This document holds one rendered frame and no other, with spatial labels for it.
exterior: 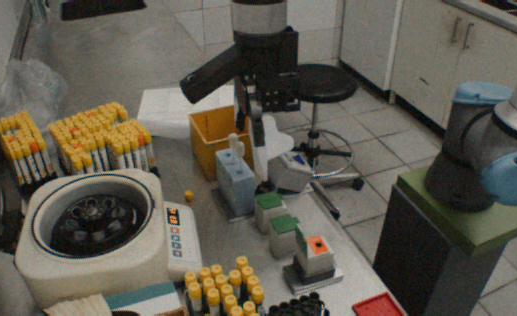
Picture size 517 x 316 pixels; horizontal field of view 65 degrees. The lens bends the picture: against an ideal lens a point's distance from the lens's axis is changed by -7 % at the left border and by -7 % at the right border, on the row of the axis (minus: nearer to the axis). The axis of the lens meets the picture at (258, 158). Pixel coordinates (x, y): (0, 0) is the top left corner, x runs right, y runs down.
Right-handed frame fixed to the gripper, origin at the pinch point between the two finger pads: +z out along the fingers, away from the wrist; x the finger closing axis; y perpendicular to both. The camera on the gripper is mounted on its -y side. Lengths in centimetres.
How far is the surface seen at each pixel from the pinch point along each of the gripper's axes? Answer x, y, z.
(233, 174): 7.6, -1.1, 8.8
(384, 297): -18.1, 18.0, 19.6
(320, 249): -11.6, 8.6, 11.8
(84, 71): 88, -36, 16
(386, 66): 188, 141, 73
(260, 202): 2.7, 2.7, 12.3
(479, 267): -9, 49, 33
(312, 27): 246, 108, 61
